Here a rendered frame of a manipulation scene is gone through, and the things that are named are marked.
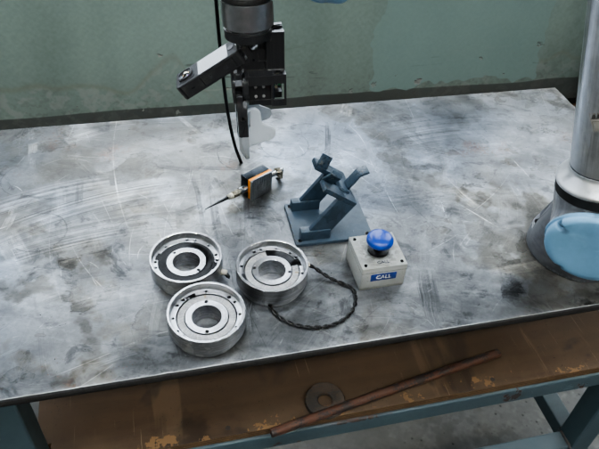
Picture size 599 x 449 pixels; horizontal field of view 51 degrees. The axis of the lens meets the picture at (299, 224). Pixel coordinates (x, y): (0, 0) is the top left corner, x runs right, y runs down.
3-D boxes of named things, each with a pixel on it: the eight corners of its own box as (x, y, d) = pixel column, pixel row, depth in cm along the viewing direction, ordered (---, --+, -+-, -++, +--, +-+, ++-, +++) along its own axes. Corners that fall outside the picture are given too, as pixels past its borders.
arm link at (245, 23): (221, 8, 85) (218, -13, 92) (224, 40, 88) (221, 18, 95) (276, 5, 86) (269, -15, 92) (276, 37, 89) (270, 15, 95)
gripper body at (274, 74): (286, 110, 97) (285, 35, 89) (231, 114, 96) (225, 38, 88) (281, 86, 103) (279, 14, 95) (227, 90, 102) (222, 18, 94)
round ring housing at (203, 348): (260, 337, 86) (260, 318, 83) (193, 374, 81) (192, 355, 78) (219, 289, 92) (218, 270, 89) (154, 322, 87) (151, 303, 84)
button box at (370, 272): (358, 290, 94) (363, 268, 90) (345, 257, 99) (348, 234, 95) (409, 283, 95) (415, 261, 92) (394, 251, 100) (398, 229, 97)
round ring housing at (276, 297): (250, 319, 88) (250, 299, 86) (225, 268, 95) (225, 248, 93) (317, 298, 92) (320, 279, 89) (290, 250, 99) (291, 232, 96)
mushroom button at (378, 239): (367, 270, 93) (372, 247, 90) (359, 251, 96) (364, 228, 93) (392, 267, 94) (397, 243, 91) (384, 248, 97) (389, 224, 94)
